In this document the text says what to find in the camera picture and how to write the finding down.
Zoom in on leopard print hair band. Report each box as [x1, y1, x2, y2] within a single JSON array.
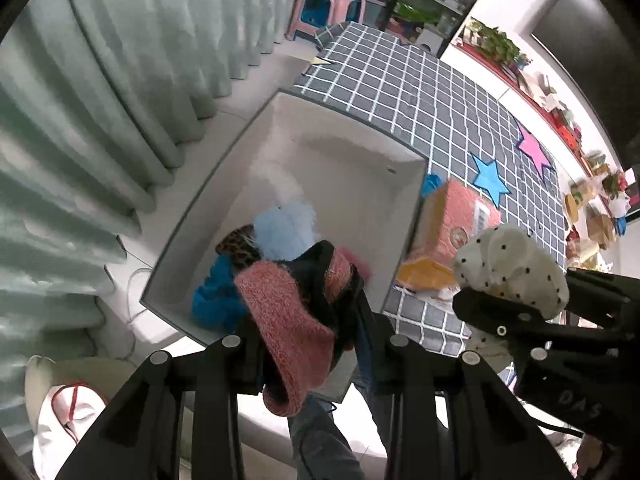
[[215, 224, 259, 272]]

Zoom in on light blue fluffy headband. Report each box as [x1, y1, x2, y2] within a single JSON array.
[[251, 199, 321, 262]]

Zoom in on white polka dot scrunchie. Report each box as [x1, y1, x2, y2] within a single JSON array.
[[452, 224, 571, 322]]

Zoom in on pale green curtain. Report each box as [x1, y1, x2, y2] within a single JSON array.
[[0, 0, 331, 361]]

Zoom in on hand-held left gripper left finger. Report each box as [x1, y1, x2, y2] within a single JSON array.
[[55, 317, 268, 480]]

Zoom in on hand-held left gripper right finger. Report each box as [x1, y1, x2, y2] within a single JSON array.
[[345, 285, 576, 480]]

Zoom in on grey checkered star blanket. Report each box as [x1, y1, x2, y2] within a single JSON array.
[[292, 22, 568, 386]]

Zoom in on person's dark blue jeans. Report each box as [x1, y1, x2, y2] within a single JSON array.
[[287, 385, 396, 480]]

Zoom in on blue fuzzy cloth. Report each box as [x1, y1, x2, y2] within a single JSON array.
[[420, 172, 444, 199], [192, 255, 251, 332]]

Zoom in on pink patterned carton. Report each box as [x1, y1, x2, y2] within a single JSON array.
[[397, 177, 502, 293]]

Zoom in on grey storage box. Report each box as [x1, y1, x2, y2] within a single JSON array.
[[140, 89, 429, 403]]

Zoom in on pink and black knit hat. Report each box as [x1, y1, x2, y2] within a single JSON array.
[[234, 240, 373, 417]]

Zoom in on green potted plant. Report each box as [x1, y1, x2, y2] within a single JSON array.
[[467, 17, 528, 68]]

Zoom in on pile of snack packets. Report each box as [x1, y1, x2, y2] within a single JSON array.
[[562, 155, 640, 271]]

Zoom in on person's right hand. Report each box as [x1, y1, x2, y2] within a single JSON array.
[[575, 432, 617, 480]]

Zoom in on white bag with red trim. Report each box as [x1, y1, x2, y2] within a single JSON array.
[[25, 355, 110, 480]]

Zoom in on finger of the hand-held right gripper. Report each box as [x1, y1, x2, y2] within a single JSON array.
[[452, 285, 606, 361], [565, 267, 633, 311]]

